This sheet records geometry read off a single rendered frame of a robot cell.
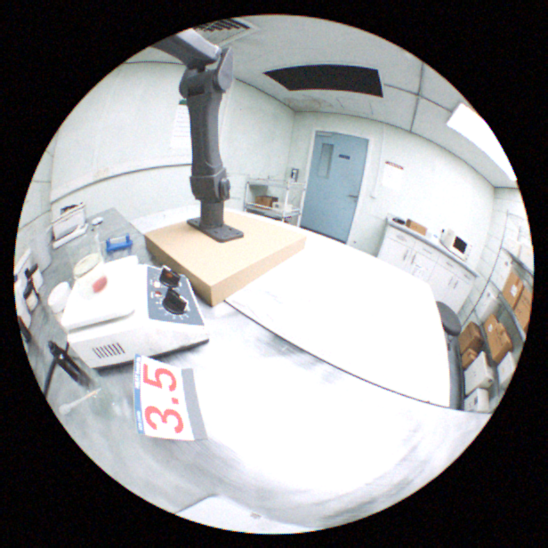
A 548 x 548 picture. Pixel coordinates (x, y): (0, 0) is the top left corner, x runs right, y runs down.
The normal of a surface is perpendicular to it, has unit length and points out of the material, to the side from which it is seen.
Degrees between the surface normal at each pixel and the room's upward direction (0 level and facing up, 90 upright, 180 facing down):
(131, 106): 90
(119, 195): 90
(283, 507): 0
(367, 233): 90
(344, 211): 90
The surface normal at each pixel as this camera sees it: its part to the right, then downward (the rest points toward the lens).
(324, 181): -0.56, 0.38
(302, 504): 0.13, -0.84
